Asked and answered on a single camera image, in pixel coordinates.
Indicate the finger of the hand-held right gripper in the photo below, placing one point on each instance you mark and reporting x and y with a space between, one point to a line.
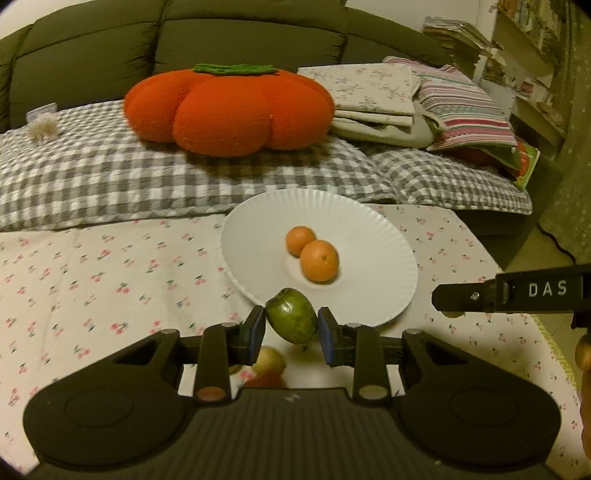
461 297

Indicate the small white fluffy object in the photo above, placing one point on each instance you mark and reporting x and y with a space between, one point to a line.
42 122

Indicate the striped pillow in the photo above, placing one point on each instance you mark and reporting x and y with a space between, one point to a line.
466 108

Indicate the person's right hand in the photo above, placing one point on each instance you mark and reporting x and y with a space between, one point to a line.
585 355

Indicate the red cushion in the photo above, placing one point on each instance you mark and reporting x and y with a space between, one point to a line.
475 156

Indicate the stack of papers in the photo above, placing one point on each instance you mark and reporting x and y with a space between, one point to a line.
455 32

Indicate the orange green picture book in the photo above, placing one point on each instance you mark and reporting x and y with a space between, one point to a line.
524 161

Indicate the folded beige blanket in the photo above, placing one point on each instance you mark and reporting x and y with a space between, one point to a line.
383 134

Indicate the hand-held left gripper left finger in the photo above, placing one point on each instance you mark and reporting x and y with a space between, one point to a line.
255 337

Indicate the orange pumpkin cushion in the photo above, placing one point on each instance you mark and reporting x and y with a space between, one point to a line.
221 115

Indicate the wall bookshelf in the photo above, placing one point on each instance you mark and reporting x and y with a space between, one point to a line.
531 60

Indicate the small orange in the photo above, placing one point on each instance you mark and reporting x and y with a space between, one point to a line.
299 239

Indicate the folded floral cloth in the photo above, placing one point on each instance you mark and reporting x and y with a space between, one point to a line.
369 87

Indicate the cherry print tablecloth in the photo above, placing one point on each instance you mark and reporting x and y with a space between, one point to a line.
92 286

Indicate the white paper plate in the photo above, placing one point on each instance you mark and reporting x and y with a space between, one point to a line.
364 230

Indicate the green pear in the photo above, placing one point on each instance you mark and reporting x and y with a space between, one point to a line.
292 318

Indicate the grey checkered blanket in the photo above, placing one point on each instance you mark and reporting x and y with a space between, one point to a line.
443 184
115 175

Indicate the dark green sofa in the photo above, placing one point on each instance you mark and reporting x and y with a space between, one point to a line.
249 37

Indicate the green speckled cloth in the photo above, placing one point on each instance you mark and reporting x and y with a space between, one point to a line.
575 161

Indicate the large orange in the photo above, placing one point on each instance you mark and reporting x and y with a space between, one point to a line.
319 261

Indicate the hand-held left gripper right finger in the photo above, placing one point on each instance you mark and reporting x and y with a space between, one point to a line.
327 339

